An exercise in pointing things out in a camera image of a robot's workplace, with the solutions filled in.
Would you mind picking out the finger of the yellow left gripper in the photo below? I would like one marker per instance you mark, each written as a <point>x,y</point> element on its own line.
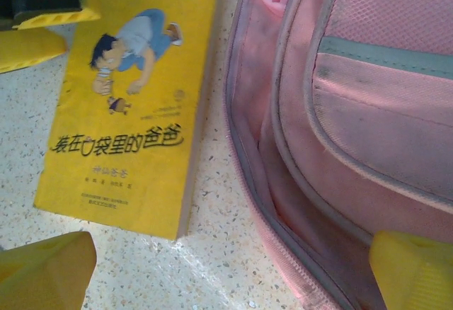
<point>28,50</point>
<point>53,2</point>

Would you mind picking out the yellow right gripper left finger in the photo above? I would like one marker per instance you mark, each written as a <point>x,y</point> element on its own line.
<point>42,274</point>

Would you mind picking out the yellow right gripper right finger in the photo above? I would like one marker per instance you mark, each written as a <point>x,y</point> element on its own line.
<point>414,274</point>

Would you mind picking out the yellow cartoon book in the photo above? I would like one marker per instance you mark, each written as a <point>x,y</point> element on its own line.
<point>141,129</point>

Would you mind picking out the pink student backpack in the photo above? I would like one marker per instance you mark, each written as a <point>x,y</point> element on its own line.
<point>354,129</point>

